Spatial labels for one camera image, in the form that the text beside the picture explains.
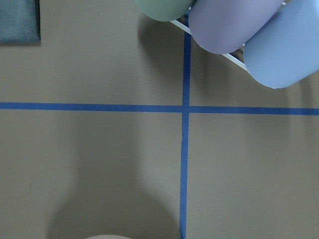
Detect green cup on rack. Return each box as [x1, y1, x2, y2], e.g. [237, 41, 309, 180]
[134, 0, 193, 21]

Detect purple cup on rack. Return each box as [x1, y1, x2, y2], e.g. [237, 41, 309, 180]
[188, 0, 284, 55]

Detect pink bowl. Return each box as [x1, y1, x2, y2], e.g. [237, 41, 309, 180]
[86, 235, 131, 239]

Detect blue cup on rack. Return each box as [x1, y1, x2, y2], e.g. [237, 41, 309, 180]
[243, 0, 319, 89]

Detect folded grey cloth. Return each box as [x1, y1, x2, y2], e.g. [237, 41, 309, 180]
[0, 0, 41, 44]

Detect white wire cup rack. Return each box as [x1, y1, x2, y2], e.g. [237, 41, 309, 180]
[170, 2, 287, 70]

